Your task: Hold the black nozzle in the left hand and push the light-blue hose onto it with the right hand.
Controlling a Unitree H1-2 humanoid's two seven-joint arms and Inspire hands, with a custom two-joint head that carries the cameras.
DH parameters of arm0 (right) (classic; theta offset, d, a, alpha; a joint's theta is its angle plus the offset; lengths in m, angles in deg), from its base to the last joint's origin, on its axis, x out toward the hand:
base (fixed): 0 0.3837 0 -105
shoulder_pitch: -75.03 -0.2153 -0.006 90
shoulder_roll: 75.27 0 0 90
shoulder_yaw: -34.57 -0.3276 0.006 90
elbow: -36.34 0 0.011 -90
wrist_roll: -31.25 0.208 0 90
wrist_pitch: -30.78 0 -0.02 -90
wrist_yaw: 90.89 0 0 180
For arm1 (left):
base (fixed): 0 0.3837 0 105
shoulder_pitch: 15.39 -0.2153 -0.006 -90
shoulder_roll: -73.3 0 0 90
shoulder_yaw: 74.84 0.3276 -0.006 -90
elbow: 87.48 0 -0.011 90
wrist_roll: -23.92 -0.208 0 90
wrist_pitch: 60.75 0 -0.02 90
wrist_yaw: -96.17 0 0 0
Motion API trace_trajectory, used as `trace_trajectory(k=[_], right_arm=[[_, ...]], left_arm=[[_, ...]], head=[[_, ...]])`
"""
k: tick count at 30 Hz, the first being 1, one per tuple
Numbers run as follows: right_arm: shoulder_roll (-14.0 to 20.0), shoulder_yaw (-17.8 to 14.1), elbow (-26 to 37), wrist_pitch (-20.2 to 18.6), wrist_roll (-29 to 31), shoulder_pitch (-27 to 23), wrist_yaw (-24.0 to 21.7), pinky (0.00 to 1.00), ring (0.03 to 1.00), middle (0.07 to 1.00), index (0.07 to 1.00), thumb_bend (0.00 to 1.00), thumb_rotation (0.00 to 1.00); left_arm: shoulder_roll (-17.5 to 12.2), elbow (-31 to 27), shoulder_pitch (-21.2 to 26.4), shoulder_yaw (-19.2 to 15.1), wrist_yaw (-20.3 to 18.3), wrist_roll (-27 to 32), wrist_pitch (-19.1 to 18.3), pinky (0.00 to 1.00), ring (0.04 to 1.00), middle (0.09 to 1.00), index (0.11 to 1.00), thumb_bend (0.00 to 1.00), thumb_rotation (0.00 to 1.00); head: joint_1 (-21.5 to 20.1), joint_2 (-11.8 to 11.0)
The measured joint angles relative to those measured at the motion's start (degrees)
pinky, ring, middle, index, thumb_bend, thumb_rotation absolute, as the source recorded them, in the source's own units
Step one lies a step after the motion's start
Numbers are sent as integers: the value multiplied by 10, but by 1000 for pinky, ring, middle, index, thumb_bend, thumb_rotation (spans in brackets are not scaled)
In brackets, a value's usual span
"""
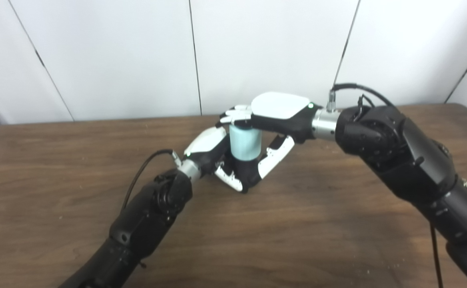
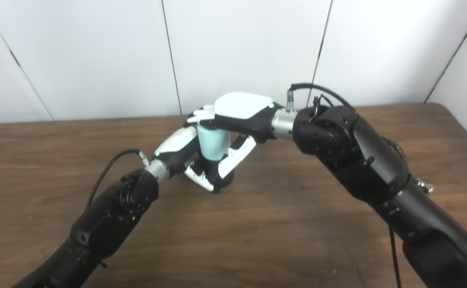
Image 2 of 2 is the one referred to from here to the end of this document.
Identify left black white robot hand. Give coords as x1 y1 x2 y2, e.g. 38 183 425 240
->
154 126 218 193

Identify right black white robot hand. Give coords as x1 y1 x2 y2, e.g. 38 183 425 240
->
184 92 284 179

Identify light blue cylinder cup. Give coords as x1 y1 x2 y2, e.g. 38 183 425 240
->
197 124 231 161

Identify black flared nozzle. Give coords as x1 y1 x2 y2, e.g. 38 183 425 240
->
202 154 235 192

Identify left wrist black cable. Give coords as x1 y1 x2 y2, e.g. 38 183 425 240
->
86 149 150 206

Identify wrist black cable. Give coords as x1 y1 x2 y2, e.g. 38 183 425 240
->
286 83 352 112
86 149 150 206

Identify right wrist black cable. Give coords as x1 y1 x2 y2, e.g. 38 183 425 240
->
286 83 352 112

